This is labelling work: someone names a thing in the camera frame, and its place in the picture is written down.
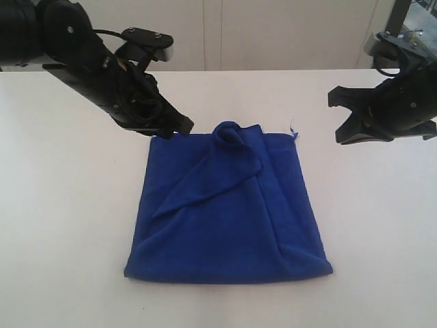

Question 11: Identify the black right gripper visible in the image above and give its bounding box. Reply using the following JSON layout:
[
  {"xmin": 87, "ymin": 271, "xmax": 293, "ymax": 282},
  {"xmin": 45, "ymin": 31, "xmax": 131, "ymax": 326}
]
[{"xmin": 327, "ymin": 64, "xmax": 436, "ymax": 144}]

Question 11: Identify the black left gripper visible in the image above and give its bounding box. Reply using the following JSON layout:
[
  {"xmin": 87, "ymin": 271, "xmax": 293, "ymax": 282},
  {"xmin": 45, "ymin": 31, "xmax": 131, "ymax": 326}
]
[{"xmin": 44, "ymin": 61, "xmax": 194, "ymax": 139}]

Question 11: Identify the blue towel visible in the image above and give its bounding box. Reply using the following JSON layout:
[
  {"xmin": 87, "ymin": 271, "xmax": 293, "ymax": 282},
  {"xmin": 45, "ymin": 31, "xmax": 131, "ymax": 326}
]
[{"xmin": 124, "ymin": 122, "xmax": 333, "ymax": 284}]

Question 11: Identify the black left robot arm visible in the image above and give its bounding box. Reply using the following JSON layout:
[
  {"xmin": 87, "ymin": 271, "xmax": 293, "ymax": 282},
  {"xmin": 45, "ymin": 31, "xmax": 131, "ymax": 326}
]
[{"xmin": 1, "ymin": 1, "xmax": 194, "ymax": 139}]

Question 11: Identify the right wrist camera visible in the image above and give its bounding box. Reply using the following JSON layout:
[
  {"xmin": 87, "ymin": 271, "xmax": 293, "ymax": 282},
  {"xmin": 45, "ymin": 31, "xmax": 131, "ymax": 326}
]
[{"xmin": 364, "ymin": 31, "xmax": 436, "ymax": 77}]

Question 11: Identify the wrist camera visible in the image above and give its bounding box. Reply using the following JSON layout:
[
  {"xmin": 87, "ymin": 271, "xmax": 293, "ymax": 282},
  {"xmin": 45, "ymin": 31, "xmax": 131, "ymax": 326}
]
[
  {"xmin": 364, "ymin": 31, "xmax": 436, "ymax": 77},
  {"xmin": 115, "ymin": 27, "xmax": 174, "ymax": 72}
]

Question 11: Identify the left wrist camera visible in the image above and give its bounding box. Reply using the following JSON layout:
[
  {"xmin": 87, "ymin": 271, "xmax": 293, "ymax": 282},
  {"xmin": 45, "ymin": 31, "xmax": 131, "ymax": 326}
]
[{"xmin": 115, "ymin": 27, "xmax": 174, "ymax": 72}]

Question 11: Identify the dark window frame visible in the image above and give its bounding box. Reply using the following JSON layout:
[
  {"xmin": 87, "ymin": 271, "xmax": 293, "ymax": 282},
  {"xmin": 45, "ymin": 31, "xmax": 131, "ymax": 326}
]
[{"xmin": 384, "ymin": 0, "xmax": 411, "ymax": 36}]

